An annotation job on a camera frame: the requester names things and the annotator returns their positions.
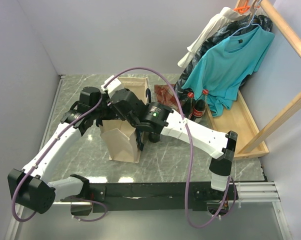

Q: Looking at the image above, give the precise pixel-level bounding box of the beige canvas tote bag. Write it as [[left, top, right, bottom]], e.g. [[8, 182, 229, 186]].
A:
[[99, 77, 149, 163]]

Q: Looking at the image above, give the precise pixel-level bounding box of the cola bottle red cap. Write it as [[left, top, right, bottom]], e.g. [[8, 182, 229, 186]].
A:
[[148, 132, 161, 143], [191, 89, 209, 123], [182, 92, 195, 120]]

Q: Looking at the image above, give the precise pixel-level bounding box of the cola bottle red cap front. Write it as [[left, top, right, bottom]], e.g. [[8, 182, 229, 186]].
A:
[[182, 92, 195, 120]]

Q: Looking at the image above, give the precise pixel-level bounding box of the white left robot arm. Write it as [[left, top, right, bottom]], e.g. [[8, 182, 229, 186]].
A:
[[7, 86, 103, 214]]

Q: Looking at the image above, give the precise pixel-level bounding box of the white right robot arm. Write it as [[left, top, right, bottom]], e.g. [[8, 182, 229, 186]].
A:
[[107, 88, 238, 199]]

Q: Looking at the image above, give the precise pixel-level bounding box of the red plaid folded cloth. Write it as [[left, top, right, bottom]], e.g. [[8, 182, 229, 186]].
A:
[[154, 84, 178, 109]]

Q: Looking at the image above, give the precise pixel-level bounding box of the turquoise t-shirt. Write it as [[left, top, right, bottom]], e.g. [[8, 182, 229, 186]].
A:
[[182, 26, 275, 117]]

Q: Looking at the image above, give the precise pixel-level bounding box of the wooden clothes rack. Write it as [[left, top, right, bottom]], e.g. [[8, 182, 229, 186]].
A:
[[205, 0, 301, 160]]

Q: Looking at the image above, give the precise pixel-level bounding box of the white garment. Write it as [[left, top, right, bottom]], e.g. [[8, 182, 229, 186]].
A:
[[177, 7, 249, 68]]

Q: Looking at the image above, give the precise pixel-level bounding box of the dark floral shirt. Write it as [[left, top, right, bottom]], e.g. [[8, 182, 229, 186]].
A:
[[174, 15, 273, 100]]

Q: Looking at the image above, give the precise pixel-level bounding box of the light blue hanger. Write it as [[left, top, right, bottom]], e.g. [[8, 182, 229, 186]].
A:
[[229, 0, 262, 37]]

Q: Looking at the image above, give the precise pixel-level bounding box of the orange hanger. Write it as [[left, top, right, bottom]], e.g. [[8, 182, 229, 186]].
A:
[[233, 0, 251, 14]]

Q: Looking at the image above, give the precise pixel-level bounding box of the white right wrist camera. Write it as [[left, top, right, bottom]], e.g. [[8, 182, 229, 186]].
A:
[[101, 75, 125, 99]]

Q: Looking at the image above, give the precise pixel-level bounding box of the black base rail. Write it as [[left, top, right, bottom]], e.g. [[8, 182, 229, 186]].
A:
[[77, 181, 224, 211]]

